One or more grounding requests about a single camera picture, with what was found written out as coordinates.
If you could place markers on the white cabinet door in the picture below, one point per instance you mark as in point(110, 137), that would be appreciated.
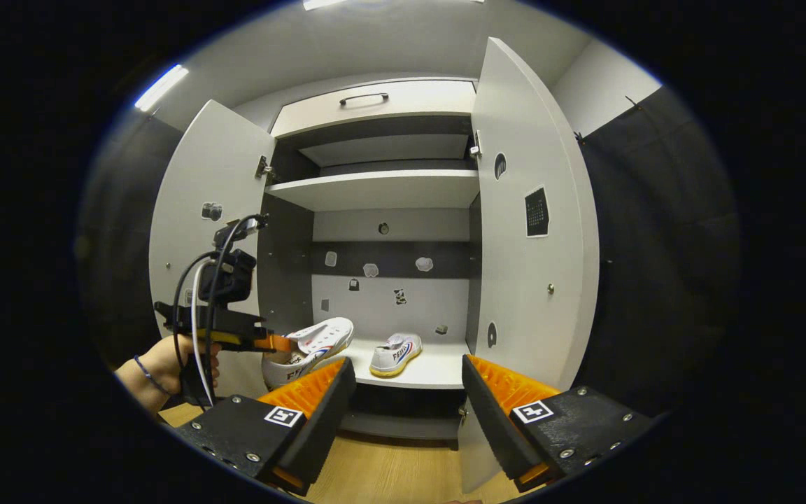
point(522, 280)
point(214, 168)

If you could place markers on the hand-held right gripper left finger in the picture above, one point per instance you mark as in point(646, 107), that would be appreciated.
point(322, 427)

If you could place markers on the small ceiling light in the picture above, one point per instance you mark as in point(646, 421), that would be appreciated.
point(161, 87)

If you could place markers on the black backdrop cloth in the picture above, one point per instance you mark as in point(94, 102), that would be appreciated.
point(655, 245)

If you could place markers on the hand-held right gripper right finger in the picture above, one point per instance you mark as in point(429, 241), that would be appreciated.
point(490, 427)

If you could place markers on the white sneaker shoe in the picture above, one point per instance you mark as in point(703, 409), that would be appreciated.
point(319, 343)
point(396, 353)

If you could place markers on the cream cabinet drawer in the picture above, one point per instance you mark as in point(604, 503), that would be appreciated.
point(431, 101)

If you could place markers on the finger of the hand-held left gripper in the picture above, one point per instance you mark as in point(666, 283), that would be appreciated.
point(280, 343)

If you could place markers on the white shoe cabinet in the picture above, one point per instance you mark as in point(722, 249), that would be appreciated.
point(375, 189)

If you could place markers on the long ceiling light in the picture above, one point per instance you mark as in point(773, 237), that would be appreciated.
point(322, 3)

